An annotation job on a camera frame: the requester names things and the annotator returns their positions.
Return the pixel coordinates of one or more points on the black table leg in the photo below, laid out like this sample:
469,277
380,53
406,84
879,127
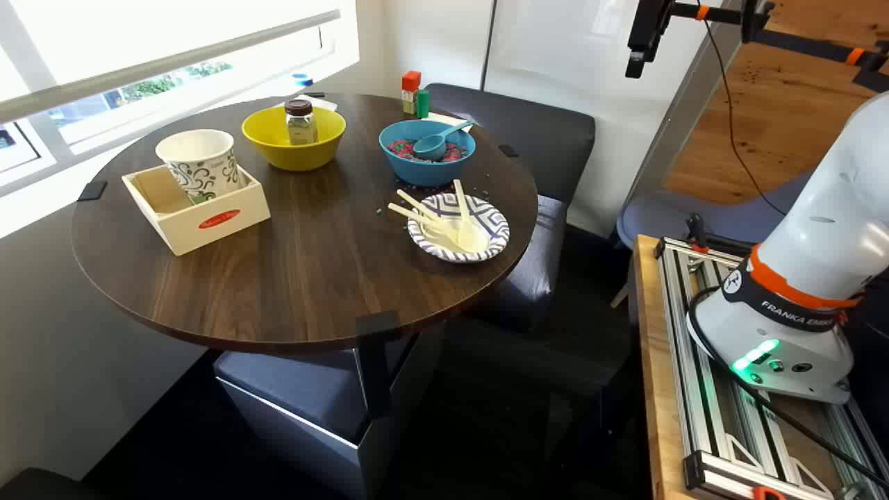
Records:
376,380

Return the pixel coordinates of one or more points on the patterned paper coffee cup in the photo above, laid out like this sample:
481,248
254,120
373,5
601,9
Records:
199,161

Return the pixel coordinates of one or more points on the black and white patterned bowl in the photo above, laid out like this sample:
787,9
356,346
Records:
481,227

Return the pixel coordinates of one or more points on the wooden bench top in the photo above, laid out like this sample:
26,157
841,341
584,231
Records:
652,389

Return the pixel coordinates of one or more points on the grey blue chair seat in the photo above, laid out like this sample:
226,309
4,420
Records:
669,224

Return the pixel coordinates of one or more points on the black table edge clip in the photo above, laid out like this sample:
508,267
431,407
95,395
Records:
92,189

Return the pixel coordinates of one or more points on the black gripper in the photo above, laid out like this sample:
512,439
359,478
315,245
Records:
652,25

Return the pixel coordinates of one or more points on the colourful sprinkles pile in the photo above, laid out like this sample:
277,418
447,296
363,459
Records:
405,149

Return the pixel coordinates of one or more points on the yellow bowl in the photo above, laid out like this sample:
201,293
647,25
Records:
279,153

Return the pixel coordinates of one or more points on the grey metal stand pole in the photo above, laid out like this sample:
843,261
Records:
691,111

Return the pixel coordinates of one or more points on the green toy block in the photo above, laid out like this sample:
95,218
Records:
424,102

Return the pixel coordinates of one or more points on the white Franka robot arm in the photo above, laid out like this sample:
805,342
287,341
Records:
834,213

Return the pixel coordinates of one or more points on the glass jar with dark lid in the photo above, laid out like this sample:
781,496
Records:
301,127

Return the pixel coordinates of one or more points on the cream plastic utensil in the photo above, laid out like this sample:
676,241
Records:
419,224
422,210
463,210

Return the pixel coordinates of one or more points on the blue plastic spoon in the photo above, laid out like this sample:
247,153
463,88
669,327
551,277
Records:
434,143

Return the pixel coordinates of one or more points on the aluminium profile base frame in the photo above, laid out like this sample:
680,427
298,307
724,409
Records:
713,434

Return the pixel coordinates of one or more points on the blue bowl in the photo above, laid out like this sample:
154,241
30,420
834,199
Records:
427,171

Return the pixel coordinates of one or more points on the black boom with orange clamps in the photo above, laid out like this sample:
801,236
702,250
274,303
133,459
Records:
795,46

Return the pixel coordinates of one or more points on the white wooden box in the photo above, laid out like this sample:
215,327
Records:
209,227

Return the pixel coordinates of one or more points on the red toy block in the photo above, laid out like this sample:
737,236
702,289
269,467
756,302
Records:
412,82

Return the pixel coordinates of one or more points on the white paper piece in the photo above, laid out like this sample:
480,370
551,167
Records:
448,117

